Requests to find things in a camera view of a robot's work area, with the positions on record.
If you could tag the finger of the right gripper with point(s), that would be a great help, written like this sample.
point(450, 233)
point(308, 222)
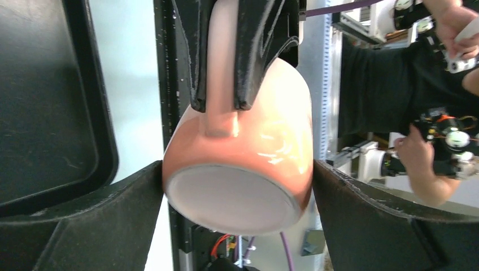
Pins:
point(192, 19)
point(266, 30)

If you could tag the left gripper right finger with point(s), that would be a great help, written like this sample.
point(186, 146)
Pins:
point(368, 229)

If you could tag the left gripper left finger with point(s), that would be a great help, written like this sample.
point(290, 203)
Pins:
point(108, 229)

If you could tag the orange translucent cup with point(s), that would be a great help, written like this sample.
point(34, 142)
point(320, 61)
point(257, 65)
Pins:
point(242, 172)

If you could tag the operator lower hand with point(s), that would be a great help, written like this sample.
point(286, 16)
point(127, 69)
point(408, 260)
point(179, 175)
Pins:
point(416, 155)

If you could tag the operator upper hand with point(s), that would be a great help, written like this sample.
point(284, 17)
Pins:
point(452, 17)

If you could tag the black rectangular tray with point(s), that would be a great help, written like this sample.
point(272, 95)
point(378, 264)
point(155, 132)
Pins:
point(57, 141)

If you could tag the person in black shirt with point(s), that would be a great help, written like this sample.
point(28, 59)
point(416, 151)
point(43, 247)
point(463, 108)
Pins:
point(384, 91)

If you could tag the aluminium frame rail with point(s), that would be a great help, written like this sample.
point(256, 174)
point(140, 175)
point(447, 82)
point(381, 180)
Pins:
point(320, 65)

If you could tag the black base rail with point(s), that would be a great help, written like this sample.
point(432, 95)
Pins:
point(174, 101)

